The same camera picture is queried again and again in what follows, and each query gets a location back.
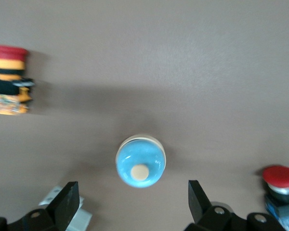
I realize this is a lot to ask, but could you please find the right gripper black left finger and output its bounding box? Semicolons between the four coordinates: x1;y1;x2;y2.
0;181;80;231

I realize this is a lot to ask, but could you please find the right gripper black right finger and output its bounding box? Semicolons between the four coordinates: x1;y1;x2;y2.
183;180;287;231

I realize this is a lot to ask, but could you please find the light blue service bell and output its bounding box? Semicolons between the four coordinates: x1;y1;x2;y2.
115;134;167;189

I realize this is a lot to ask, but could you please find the white circuit breaker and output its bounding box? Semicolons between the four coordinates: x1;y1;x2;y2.
38;184;92;231

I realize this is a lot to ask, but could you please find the red mushroom push button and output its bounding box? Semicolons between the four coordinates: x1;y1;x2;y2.
262;165;289;231

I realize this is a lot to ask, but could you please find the orange emergency stop button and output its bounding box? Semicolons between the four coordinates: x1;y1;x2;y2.
0;44;36;116

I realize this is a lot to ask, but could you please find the brown table mat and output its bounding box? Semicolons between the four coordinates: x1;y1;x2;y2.
0;0;289;231

